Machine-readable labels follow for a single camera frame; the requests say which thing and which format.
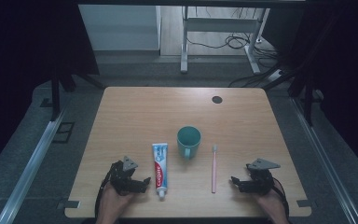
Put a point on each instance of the white power strip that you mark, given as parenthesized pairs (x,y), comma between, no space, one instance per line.
(275,75)

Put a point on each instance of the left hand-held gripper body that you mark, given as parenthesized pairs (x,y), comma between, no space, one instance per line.
(121,180)

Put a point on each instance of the black stand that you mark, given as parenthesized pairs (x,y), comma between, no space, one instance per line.
(307,99)
(55,96)

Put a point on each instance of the black floor socket frame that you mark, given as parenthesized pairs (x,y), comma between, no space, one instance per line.
(64,132)

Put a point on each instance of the black table grommet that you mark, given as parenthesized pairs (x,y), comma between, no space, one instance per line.
(217,99)

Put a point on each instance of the teal cup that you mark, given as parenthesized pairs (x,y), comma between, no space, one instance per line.
(188,141)

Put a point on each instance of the white toothpaste tube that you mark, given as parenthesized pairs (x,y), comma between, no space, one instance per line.
(160,168)

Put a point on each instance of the dark curtain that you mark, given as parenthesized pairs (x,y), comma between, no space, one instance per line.
(348,77)
(21,62)

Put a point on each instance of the white desk frame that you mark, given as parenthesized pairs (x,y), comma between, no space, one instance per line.
(185,40)

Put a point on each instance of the metal floor rail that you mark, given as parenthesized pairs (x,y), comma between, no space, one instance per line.
(28,174)
(323,161)

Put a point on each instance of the pink toothbrush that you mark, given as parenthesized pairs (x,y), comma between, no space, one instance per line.
(214,169)

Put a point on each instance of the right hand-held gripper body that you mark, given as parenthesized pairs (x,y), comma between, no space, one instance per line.
(261,180)

